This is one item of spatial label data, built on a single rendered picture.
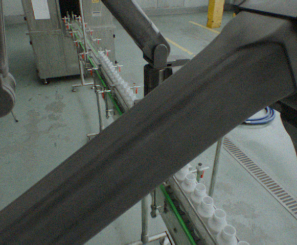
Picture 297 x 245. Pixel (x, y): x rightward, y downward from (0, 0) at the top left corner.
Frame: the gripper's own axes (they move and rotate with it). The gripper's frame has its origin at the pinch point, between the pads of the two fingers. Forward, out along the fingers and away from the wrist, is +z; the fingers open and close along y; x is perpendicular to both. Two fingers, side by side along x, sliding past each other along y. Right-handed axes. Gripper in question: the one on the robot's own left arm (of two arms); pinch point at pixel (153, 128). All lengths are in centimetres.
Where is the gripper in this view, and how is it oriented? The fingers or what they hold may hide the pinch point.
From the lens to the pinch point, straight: 79.1
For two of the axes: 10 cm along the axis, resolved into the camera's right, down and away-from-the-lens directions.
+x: 3.4, 5.1, -7.9
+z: 0.0, 8.4, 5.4
